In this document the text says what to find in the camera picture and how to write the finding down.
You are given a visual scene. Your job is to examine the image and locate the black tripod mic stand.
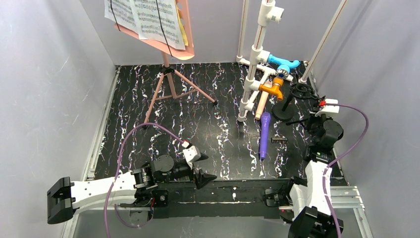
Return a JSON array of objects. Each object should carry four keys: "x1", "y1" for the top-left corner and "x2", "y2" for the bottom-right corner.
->
[{"x1": 286, "y1": 83, "x2": 321, "y2": 130}]

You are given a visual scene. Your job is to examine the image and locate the black round-base mic stand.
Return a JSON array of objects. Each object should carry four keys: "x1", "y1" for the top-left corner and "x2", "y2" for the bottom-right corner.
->
[{"x1": 271, "y1": 93, "x2": 294, "y2": 121}]

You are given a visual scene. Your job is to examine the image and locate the purple microphone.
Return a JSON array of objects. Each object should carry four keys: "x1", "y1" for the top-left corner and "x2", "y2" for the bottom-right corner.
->
[{"x1": 259, "y1": 112, "x2": 271, "y2": 161}]

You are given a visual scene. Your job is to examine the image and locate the pink microphone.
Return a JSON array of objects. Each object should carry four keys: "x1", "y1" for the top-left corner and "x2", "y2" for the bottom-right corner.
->
[{"x1": 255, "y1": 91, "x2": 269, "y2": 120}]

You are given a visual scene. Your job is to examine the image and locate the pink music stand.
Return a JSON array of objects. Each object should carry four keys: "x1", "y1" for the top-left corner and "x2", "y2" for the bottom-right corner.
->
[{"x1": 114, "y1": 0, "x2": 218, "y2": 123}]

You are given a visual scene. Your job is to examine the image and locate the sheet music pages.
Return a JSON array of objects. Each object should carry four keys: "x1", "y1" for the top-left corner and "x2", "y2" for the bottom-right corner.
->
[{"x1": 104, "y1": 0, "x2": 189, "y2": 50}]

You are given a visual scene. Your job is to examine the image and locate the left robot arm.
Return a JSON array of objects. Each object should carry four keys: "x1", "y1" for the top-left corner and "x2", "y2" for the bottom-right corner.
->
[{"x1": 47, "y1": 149, "x2": 217, "y2": 225}]

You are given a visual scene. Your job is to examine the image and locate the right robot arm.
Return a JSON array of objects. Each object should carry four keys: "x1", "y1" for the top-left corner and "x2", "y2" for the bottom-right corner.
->
[{"x1": 288, "y1": 114, "x2": 344, "y2": 238}]

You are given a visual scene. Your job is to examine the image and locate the small black comb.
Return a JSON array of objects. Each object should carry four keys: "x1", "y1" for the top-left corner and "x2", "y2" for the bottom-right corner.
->
[{"x1": 270, "y1": 137, "x2": 288, "y2": 144}]

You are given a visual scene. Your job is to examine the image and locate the orange faucet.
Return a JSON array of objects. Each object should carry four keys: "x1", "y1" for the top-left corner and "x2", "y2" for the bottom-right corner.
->
[{"x1": 259, "y1": 77, "x2": 284, "y2": 101}]

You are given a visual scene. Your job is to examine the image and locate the blue faucet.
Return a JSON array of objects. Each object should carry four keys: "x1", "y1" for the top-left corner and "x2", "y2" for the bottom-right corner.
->
[{"x1": 267, "y1": 54, "x2": 300, "y2": 79}]

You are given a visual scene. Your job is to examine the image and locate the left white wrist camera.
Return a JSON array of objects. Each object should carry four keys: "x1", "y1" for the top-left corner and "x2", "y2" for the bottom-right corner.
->
[{"x1": 181, "y1": 140, "x2": 201, "y2": 169}]

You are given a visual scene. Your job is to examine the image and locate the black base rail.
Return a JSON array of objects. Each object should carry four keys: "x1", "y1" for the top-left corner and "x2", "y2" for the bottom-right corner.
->
[{"x1": 153, "y1": 178, "x2": 294, "y2": 219}]

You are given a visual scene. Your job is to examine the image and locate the white pvc pipe frame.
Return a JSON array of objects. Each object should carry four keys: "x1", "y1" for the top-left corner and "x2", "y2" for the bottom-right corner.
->
[{"x1": 236, "y1": 0, "x2": 349, "y2": 123}]

